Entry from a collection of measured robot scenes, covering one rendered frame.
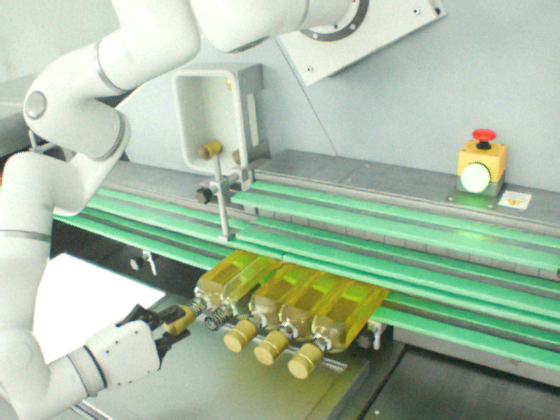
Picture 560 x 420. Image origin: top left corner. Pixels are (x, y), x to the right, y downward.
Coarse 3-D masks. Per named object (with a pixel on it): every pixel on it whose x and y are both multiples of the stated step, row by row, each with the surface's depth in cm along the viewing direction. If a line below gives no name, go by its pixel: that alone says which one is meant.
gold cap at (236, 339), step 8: (248, 320) 81; (240, 328) 80; (248, 328) 80; (256, 328) 81; (224, 336) 79; (232, 336) 78; (240, 336) 79; (248, 336) 80; (256, 336) 81; (232, 344) 79; (240, 344) 78
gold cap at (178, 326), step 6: (180, 306) 87; (186, 306) 86; (186, 312) 86; (192, 312) 86; (186, 318) 85; (192, 318) 86; (174, 324) 83; (180, 324) 84; (186, 324) 85; (168, 330) 85; (174, 330) 84; (180, 330) 84
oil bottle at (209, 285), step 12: (240, 252) 99; (252, 252) 98; (228, 264) 95; (240, 264) 95; (204, 276) 92; (216, 276) 92; (228, 276) 92; (204, 288) 90; (216, 288) 89; (216, 300) 90
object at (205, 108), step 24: (192, 72) 103; (216, 72) 100; (192, 96) 112; (216, 96) 112; (192, 120) 114; (216, 120) 115; (240, 120) 102; (192, 144) 115; (240, 144) 104; (192, 168) 115
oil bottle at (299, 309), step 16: (320, 272) 90; (304, 288) 86; (320, 288) 86; (336, 288) 86; (288, 304) 83; (304, 304) 82; (320, 304) 82; (288, 320) 80; (304, 320) 80; (304, 336) 81
